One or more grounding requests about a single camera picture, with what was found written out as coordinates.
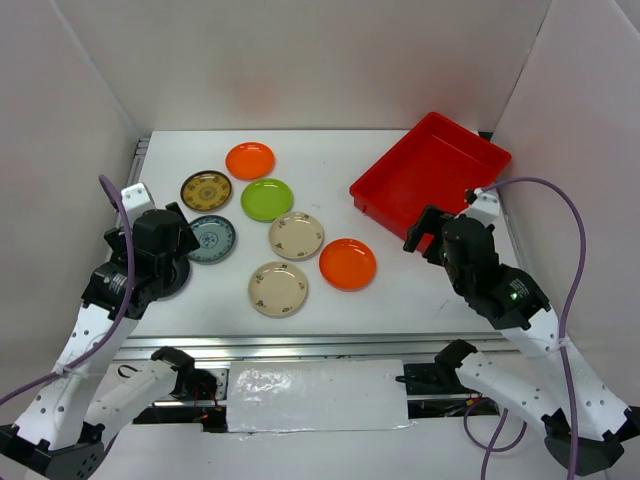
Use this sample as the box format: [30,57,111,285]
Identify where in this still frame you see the black plate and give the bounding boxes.
[157,257,191,300]

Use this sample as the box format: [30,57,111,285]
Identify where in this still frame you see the blue patterned plate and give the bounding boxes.
[188,215,236,264]

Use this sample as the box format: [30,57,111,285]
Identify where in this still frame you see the yellow patterned dark plate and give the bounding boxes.
[180,170,233,212]

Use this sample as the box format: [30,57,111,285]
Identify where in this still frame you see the orange plate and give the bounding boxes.
[319,238,377,291]
[225,142,275,181]

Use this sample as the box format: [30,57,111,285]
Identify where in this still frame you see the green plate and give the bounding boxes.
[240,178,294,222]

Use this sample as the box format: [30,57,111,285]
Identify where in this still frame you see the cream floral plate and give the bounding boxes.
[268,212,324,260]
[247,262,309,317]

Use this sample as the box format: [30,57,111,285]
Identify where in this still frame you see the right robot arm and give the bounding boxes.
[403,189,639,476]

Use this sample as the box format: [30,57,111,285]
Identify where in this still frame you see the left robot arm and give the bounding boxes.
[1,176,218,479]

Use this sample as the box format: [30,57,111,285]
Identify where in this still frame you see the red plastic bin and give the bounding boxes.
[349,112,511,239]

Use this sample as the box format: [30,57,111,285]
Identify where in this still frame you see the white foil-covered panel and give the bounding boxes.
[226,360,410,433]

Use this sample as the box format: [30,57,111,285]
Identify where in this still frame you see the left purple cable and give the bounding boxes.
[0,174,137,409]

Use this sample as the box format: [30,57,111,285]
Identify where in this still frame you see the aluminium rail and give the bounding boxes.
[115,333,515,363]

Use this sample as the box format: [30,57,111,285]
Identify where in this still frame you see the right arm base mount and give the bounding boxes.
[395,363,466,396]

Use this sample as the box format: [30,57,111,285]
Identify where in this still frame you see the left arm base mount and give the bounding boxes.
[170,368,229,411]

